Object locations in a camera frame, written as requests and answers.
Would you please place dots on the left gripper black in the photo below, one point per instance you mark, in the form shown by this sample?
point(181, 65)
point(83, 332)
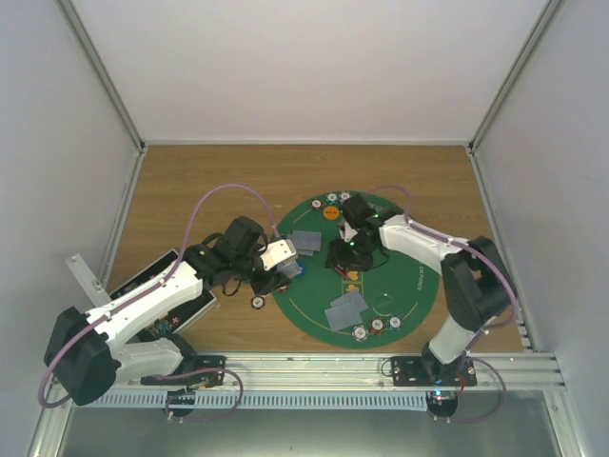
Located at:
point(270, 283)

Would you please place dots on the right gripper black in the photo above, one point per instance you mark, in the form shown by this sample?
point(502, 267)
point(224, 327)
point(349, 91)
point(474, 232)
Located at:
point(337, 255)

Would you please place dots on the red black chip stack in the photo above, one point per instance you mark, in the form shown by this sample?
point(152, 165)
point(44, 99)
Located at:
point(257, 302)

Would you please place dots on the orange big blind button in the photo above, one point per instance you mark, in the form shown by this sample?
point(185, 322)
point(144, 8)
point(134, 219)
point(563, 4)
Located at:
point(331, 213)

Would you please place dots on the dealt cards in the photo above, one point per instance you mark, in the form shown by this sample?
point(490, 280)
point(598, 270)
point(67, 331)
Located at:
point(352, 298)

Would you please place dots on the dealt card small blind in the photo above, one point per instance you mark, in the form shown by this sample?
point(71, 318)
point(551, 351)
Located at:
point(306, 242)

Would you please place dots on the clear acrylic dealer button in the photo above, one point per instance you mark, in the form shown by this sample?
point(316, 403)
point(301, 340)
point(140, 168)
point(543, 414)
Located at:
point(384, 305)

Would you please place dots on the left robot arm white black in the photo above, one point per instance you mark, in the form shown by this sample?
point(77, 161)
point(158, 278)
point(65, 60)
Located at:
point(89, 352)

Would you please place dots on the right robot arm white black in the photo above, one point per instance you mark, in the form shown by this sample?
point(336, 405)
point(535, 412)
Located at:
point(479, 293)

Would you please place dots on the green round poker mat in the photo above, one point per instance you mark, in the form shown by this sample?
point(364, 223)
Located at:
point(414, 286)

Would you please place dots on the black aluminium poker case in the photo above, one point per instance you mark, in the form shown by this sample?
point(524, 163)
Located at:
point(178, 319)

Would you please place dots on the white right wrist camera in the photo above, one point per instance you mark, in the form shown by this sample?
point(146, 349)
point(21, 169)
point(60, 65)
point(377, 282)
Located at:
point(347, 233)

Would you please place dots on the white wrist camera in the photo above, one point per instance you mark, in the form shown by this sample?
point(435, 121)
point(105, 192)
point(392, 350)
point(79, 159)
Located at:
point(278, 252)
point(347, 233)

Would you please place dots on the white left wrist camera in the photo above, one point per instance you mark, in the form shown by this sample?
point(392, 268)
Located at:
point(278, 252)

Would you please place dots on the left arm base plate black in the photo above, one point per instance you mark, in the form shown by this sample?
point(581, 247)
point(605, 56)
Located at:
point(199, 371)

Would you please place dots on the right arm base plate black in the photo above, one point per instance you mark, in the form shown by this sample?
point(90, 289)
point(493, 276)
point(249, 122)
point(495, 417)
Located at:
point(417, 371)

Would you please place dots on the grey slotted cable duct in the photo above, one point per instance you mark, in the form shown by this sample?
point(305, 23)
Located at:
point(258, 399)

